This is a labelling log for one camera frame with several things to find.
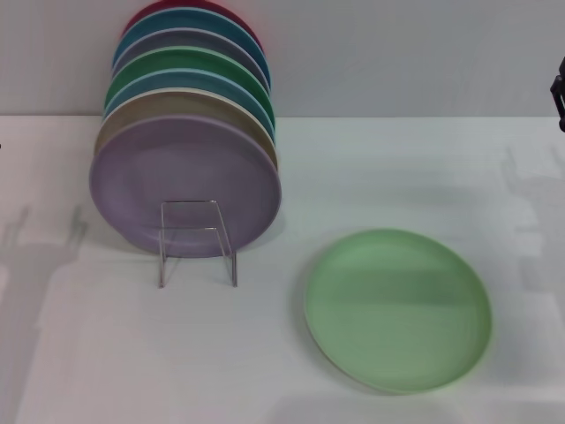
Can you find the blue plate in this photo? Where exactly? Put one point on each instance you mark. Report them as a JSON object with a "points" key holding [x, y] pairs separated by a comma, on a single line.
{"points": [[176, 81]]}

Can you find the red plate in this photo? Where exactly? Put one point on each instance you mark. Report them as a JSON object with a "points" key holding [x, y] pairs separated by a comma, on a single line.
{"points": [[134, 18]]}

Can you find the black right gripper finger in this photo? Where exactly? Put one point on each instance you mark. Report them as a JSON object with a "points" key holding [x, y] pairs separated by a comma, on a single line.
{"points": [[562, 101]]}

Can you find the teal plate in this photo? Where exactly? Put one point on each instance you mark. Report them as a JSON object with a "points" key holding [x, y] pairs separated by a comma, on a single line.
{"points": [[176, 22]]}

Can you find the grey purple plate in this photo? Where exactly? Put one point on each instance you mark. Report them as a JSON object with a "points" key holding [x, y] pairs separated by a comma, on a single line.
{"points": [[185, 40]]}

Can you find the dark green plate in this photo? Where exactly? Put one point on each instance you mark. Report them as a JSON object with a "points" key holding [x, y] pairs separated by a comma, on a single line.
{"points": [[176, 59]]}

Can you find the light green plate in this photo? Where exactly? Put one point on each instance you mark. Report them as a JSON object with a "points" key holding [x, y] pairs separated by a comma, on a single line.
{"points": [[397, 309]]}

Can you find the beige plate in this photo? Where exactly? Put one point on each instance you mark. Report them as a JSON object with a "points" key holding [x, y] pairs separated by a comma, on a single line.
{"points": [[167, 103]]}

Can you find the lilac plate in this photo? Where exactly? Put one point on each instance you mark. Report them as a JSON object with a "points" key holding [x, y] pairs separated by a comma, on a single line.
{"points": [[185, 176]]}

